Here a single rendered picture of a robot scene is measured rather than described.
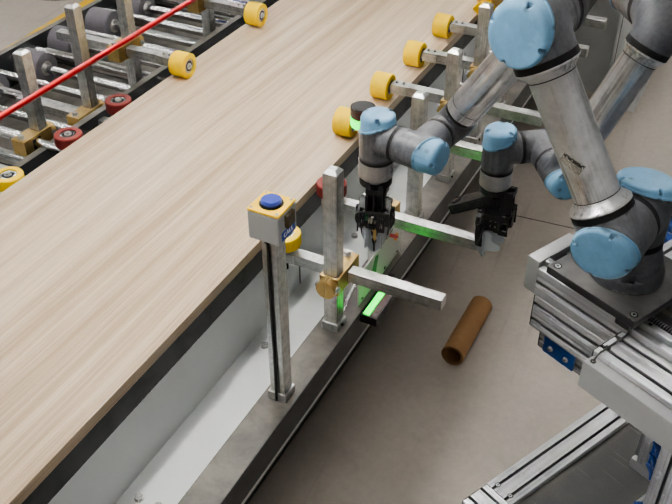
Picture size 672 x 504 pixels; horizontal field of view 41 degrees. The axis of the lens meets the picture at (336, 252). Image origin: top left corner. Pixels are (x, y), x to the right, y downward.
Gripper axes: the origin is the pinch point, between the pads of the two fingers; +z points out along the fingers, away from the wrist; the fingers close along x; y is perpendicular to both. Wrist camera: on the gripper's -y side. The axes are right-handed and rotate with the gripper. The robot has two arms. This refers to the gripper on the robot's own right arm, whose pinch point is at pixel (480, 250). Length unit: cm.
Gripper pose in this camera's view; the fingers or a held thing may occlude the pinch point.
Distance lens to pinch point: 227.0
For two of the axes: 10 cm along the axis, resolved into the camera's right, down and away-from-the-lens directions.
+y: 8.9, 2.5, -3.7
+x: 4.5, -5.5, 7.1
